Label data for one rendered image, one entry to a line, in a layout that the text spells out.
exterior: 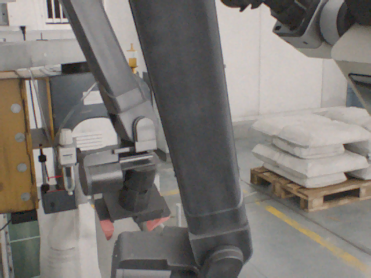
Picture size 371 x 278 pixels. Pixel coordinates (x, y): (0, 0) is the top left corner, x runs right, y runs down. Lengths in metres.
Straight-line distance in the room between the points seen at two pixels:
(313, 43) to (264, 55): 5.17
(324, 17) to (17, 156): 0.72
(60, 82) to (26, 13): 2.24
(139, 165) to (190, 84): 0.43
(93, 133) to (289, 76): 3.19
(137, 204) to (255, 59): 5.28
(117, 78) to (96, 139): 3.28
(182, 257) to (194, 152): 0.15
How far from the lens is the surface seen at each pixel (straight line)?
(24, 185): 1.15
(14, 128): 1.12
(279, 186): 4.02
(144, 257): 0.48
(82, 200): 1.21
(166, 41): 0.31
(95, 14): 0.74
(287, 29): 0.92
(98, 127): 3.99
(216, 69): 0.33
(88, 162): 0.74
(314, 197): 3.77
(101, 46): 0.73
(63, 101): 1.11
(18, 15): 3.32
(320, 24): 0.91
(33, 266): 2.32
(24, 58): 1.01
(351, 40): 0.84
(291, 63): 6.33
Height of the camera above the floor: 1.44
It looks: 14 degrees down
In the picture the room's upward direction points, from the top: 2 degrees counter-clockwise
